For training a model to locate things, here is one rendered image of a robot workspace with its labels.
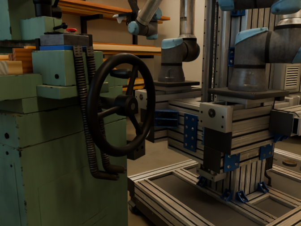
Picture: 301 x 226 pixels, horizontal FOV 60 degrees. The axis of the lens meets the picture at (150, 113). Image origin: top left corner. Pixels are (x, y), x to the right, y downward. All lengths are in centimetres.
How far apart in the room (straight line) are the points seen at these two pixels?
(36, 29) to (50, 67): 25
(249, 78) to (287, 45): 17
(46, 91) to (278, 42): 78
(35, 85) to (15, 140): 15
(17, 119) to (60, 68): 17
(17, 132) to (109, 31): 356
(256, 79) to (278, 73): 44
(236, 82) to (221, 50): 27
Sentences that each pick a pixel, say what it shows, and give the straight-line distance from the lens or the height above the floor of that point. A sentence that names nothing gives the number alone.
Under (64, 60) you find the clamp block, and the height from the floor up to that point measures 94.
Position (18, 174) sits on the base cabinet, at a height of 64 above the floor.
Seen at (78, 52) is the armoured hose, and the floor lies 96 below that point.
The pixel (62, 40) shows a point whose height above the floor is 98.
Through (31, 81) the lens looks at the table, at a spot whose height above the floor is 88.
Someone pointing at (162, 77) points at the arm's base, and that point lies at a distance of 141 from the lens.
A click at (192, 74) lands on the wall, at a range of 443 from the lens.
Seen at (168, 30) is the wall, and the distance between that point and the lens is 474.
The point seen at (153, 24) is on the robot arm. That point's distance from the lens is 171.
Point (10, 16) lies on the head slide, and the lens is 102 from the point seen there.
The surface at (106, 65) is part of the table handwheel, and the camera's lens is 66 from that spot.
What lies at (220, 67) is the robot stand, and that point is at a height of 90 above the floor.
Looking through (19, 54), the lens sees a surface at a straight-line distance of 81.
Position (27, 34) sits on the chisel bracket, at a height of 102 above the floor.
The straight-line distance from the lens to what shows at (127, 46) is 380.
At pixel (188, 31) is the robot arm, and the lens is 154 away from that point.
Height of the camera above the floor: 94
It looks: 12 degrees down
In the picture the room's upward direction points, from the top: straight up
